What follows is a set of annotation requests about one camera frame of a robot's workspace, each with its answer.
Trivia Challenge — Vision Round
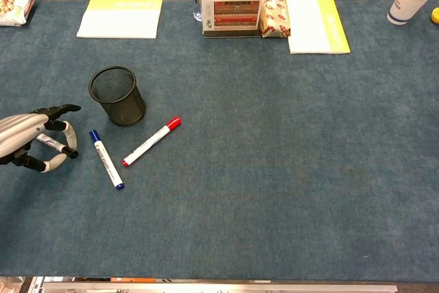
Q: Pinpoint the white blue paper cup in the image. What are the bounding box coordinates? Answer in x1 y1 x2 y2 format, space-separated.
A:
387 0 436 26

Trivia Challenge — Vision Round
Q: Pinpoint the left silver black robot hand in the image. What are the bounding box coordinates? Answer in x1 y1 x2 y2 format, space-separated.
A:
0 104 82 174

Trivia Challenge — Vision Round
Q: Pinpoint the black marker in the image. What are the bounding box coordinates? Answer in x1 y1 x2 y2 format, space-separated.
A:
36 134 79 159

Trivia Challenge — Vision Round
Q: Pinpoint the red-capped white marker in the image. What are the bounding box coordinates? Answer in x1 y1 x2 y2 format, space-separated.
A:
122 116 182 167

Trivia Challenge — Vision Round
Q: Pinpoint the black mesh pen cup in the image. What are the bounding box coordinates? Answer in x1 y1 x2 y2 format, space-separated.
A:
88 65 147 128

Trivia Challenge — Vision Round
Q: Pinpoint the printed snack bag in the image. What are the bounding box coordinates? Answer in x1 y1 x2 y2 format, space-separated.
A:
0 0 37 27

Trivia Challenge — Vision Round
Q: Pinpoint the red pattern picture card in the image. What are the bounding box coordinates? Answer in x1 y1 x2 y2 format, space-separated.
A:
200 0 262 32

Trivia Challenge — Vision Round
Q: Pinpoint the yellow white Lexicon notebook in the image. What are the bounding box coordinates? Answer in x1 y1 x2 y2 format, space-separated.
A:
284 0 352 56

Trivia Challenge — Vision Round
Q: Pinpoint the red print wrapped package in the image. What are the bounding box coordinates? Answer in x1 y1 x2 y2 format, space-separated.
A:
260 0 292 39

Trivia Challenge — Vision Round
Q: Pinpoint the blue-capped white marker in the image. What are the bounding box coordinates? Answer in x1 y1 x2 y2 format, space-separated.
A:
88 129 126 191

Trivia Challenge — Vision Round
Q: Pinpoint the aluminium profile rail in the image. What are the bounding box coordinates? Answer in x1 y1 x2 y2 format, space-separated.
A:
40 282 399 293

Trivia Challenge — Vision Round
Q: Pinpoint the blue felt table mat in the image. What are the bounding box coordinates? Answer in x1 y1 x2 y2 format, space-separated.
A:
0 0 439 282

